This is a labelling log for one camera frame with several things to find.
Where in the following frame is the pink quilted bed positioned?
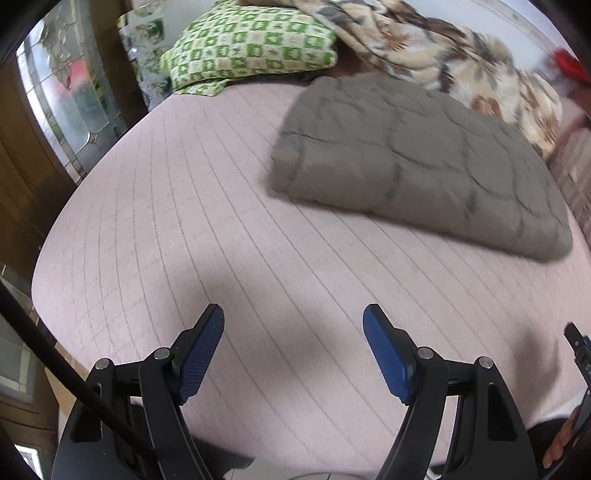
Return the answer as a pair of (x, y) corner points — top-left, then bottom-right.
(30, 76), (591, 480)

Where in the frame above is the olive green hooded jacket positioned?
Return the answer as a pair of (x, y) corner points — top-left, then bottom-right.
(267, 74), (574, 265)

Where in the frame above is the beige leaf print blanket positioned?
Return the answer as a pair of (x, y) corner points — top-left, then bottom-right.
(286, 0), (565, 161)

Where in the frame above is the striped floral headboard cushion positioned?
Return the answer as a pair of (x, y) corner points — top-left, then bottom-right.
(546, 99), (591, 232)

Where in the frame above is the floral grey pillow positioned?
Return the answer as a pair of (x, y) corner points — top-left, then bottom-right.
(117, 8), (175, 112)

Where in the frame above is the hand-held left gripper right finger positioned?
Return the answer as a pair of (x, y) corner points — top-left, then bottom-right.
(362, 303), (539, 480)

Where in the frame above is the person's right hand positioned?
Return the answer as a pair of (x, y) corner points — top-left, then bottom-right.
(543, 405), (584, 469)

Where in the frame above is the stained glass door panel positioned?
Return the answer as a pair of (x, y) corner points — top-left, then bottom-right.
(16, 0), (129, 181)

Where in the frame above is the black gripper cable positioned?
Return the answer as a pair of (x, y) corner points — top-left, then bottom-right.
(0, 281), (155, 468)

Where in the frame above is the brown wooden door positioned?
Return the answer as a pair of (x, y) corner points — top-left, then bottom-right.
(0, 0), (153, 480)

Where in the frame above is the green checkered pillow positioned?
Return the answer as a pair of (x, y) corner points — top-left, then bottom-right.
(158, 0), (341, 96)

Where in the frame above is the red cloth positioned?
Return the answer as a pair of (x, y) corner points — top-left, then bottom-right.
(551, 47), (588, 85)

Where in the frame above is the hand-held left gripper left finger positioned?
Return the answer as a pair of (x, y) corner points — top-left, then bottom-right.
(59, 303), (226, 480)

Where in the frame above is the dark red pillow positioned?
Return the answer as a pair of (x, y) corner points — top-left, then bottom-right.
(331, 46), (375, 80)

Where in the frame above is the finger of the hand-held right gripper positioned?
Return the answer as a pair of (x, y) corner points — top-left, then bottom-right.
(564, 322), (591, 370)

